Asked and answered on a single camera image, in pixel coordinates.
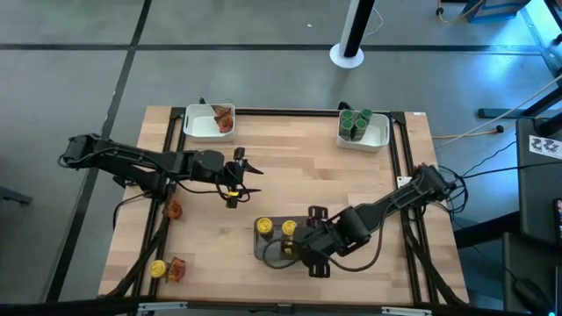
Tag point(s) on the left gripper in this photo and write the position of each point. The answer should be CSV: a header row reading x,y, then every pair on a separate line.
x,y
230,173

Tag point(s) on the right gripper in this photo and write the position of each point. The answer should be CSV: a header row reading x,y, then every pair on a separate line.
x,y
318,241

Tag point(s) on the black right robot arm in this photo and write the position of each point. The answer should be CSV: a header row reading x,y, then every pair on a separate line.
x,y
395,197

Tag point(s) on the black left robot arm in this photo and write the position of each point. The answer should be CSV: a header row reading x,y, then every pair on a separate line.
x,y
131,158

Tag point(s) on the grey translucent plastic bin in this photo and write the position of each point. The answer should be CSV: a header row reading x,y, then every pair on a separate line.
x,y
272,248

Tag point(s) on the white plastic bin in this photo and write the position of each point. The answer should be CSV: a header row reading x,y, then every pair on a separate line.
x,y
377,136
199,125

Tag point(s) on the black rig crossbar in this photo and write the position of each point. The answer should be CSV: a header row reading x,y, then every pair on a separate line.
x,y
88,306

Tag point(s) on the black computer mouse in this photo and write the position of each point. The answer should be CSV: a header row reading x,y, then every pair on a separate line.
x,y
529,292

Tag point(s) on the black stand leg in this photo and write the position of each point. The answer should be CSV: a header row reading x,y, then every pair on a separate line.
x,y
500,113

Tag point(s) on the black side desk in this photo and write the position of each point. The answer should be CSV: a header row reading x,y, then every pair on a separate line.
x,y
540,197

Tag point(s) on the grey floor object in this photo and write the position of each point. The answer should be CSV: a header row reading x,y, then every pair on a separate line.
x,y
15,195

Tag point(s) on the black phone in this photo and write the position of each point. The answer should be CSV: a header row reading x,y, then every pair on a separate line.
x,y
558,219

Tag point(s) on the white printed paper sheet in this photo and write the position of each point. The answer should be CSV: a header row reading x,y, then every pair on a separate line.
x,y
544,147

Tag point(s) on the grey metal beam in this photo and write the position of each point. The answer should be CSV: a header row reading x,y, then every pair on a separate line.
x,y
549,44

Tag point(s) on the black aluminium table frame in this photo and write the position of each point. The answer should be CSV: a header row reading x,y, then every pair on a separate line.
x,y
307,112

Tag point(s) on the silver crossbar bracket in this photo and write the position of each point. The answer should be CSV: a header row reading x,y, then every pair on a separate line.
x,y
162,306
406,311

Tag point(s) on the black and white post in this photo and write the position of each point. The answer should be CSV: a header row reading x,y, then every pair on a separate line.
x,y
347,57

